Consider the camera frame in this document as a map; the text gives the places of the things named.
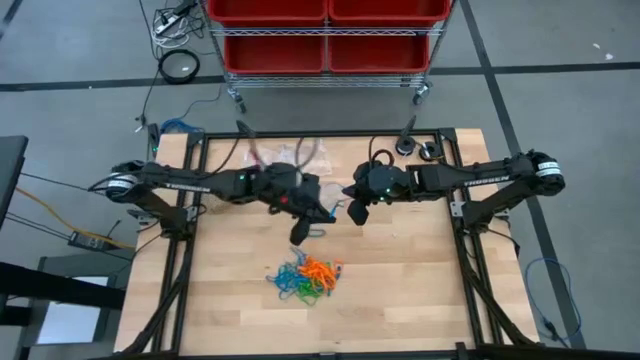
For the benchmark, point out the white power strip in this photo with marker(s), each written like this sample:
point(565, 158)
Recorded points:
point(167, 23)

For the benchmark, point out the black desk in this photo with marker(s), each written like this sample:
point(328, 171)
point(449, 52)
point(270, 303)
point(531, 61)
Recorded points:
point(10, 170)

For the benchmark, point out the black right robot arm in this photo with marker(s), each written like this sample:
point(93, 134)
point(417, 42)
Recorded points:
point(470, 177)

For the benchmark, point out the orange rubber band tangle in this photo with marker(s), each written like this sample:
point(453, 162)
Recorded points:
point(320, 272)

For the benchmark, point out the black power adapter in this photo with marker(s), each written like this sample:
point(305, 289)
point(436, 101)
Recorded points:
point(87, 241)

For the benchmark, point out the silver arm base bracket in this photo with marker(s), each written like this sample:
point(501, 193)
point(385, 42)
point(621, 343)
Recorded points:
point(456, 209)

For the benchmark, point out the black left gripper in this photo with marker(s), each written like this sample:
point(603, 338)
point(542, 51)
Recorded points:
point(285, 190)

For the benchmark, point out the black bench frame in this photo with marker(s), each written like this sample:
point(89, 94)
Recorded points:
point(50, 292)

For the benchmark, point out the small cardboard box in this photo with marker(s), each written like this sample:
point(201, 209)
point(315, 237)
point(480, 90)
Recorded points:
point(220, 206)

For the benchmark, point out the red plastic bin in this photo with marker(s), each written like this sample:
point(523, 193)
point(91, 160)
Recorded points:
point(267, 11)
point(390, 11)
point(274, 54)
point(378, 54)

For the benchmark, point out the black device with green light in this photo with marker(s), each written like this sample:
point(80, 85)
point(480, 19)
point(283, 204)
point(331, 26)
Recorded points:
point(154, 137)

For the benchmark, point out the blue rubber band tangle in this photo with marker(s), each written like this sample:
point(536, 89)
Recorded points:
point(282, 281)

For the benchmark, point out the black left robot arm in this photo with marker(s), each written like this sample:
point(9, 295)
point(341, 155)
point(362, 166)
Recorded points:
point(185, 181)

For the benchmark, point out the black aluminium rig frame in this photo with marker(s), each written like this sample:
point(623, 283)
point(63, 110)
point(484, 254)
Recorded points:
point(325, 134)

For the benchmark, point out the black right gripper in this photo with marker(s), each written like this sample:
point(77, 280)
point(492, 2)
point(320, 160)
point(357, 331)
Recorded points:
point(382, 182)

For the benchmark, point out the green rubber band tangle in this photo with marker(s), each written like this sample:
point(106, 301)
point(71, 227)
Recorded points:
point(309, 296)

